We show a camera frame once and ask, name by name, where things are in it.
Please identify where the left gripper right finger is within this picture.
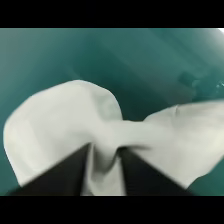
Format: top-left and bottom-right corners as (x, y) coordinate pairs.
(118, 146), (196, 197)

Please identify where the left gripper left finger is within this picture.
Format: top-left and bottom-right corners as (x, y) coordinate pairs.
(5, 143), (91, 197)

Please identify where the white shirt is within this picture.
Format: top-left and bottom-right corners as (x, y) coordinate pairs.
(2, 79), (224, 197)

